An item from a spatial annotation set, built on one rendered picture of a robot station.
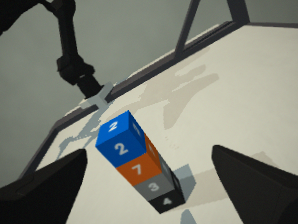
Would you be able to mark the blue block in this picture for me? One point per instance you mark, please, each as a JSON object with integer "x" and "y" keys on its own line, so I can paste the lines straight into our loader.
{"x": 121, "y": 139}

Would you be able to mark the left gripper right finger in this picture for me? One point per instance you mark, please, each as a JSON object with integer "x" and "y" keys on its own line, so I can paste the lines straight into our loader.
{"x": 260, "y": 193}

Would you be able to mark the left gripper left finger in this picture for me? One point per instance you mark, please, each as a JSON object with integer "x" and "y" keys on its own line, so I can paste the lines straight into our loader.
{"x": 47, "y": 195}

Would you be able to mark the orange block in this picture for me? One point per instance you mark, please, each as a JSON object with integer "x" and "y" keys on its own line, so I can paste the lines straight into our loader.
{"x": 143, "y": 167}

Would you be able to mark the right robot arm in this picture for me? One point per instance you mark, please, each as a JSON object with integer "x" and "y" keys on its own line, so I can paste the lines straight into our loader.
{"x": 71, "y": 66}

